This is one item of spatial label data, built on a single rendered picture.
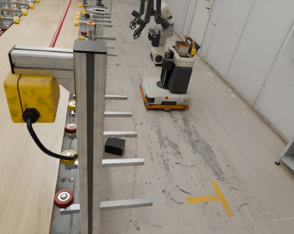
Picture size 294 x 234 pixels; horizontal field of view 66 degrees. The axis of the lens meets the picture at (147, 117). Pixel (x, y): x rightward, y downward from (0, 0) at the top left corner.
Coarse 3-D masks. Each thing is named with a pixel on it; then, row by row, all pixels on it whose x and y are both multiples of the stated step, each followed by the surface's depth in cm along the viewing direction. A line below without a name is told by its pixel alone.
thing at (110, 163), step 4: (104, 160) 127; (108, 160) 128; (112, 160) 128; (116, 160) 129; (120, 160) 129; (124, 160) 129; (128, 160) 130; (132, 160) 130; (136, 160) 131; (140, 160) 131; (72, 164) 122; (76, 164) 122; (104, 164) 126; (108, 164) 126; (112, 164) 127; (116, 164) 128; (120, 164) 128; (124, 164) 129; (128, 164) 130; (132, 164) 130; (136, 164) 131; (140, 164) 132; (68, 168) 122; (72, 168) 122; (76, 168) 123
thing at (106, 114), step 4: (72, 112) 162; (104, 112) 168; (108, 112) 168; (112, 112) 169; (116, 112) 170; (120, 112) 171; (124, 112) 171; (128, 112) 172; (72, 116) 162; (104, 116) 167; (108, 116) 168; (112, 116) 169; (116, 116) 170; (120, 116) 170; (124, 116) 171; (128, 116) 172
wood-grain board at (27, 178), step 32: (64, 0) 441; (32, 32) 266; (64, 32) 282; (0, 64) 191; (0, 96) 153; (64, 96) 165; (0, 128) 128; (64, 128) 137; (0, 160) 110; (32, 160) 113; (0, 192) 97; (32, 192) 99; (0, 224) 86; (32, 224) 88
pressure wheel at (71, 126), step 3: (66, 123) 139; (69, 123) 139; (72, 123) 140; (75, 123) 140; (66, 126) 137; (69, 126) 138; (72, 126) 138; (75, 126) 138; (66, 129) 136; (69, 129) 135; (72, 129) 135; (75, 129) 136; (69, 132) 136; (72, 132) 137; (75, 132) 138
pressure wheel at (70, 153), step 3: (66, 150) 121; (69, 150) 121; (72, 150) 121; (63, 153) 119; (66, 153) 119; (69, 153) 120; (72, 153) 120; (75, 153) 120; (75, 159) 119; (63, 162) 117; (66, 162) 116; (69, 162) 117; (72, 162) 118
